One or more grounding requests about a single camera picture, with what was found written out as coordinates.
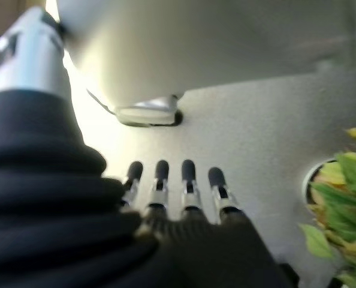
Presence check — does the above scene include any robot left hand black silver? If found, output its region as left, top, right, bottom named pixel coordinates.
left=0, top=7, right=300, bottom=288

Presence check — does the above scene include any grey robot leg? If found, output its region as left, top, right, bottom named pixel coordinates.
left=56, top=0, right=356, bottom=107

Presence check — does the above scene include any white plant pot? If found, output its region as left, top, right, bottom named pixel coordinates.
left=303, top=160, right=339, bottom=206

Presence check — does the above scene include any green yellow leafy plant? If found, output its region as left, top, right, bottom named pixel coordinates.
left=299, top=125, right=356, bottom=288

